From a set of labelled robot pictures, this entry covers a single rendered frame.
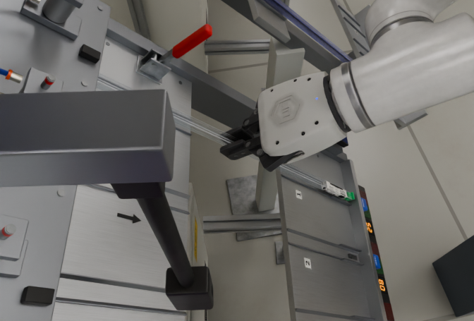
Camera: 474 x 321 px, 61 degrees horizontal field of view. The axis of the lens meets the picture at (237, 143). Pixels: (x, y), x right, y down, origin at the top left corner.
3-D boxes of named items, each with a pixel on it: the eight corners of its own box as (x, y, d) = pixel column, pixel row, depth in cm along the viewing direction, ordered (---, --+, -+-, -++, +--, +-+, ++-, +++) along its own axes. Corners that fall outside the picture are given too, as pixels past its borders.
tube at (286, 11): (393, 99, 88) (398, 96, 88) (396, 104, 88) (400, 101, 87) (231, -30, 55) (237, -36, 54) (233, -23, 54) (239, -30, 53)
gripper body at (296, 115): (327, 52, 50) (251, 87, 55) (342, 120, 44) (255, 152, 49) (350, 84, 55) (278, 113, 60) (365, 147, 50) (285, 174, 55)
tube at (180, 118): (346, 195, 75) (351, 192, 75) (348, 202, 75) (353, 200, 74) (92, 75, 45) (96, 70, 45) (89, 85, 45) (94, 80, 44)
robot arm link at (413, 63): (343, 42, 48) (358, 105, 43) (463, -14, 42) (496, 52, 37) (366, 79, 54) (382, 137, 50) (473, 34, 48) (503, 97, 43)
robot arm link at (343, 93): (343, 45, 48) (320, 56, 50) (357, 104, 43) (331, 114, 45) (367, 82, 54) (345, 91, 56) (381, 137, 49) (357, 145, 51)
